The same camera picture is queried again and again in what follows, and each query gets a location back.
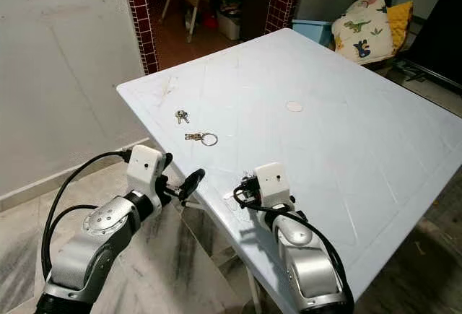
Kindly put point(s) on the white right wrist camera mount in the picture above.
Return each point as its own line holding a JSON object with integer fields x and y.
{"x": 273, "y": 184}

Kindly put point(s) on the small pair of keys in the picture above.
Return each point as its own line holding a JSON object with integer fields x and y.
{"x": 182, "y": 117}

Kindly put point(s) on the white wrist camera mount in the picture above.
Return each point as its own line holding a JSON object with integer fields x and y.
{"x": 273, "y": 184}
{"x": 144, "y": 169}

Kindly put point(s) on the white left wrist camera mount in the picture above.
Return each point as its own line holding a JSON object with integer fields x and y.
{"x": 144, "y": 169}

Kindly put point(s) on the white floor container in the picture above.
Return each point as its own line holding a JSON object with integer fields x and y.
{"x": 229, "y": 24}

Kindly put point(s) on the round white table cap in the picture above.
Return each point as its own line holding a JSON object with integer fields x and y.
{"x": 294, "y": 106}

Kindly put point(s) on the white plastic table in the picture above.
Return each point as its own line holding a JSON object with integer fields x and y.
{"x": 332, "y": 141}

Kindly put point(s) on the blue plastic bin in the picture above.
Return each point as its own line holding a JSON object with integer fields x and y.
{"x": 310, "y": 30}

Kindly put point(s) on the yellow pillow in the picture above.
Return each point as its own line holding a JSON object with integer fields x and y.
{"x": 399, "y": 22}

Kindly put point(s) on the black furniture panel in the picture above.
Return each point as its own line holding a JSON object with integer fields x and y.
{"x": 437, "y": 32}

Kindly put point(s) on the white table leg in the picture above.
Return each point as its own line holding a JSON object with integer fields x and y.
{"x": 254, "y": 292}

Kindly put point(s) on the dinosaur print pillow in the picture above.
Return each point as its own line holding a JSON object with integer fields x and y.
{"x": 361, "y": 29}

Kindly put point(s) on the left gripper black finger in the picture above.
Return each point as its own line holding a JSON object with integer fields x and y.
{"x": 193, "y": 182}

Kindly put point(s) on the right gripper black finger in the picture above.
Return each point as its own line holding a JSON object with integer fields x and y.
{"x": 241, "y": 182}
{"x": 242, "y": 201}

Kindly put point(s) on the wooden high chair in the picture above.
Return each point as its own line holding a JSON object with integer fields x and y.
{"x": 194, "y": 11}

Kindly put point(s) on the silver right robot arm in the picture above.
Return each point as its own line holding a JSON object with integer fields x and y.
{"x": 307, "y": 263}

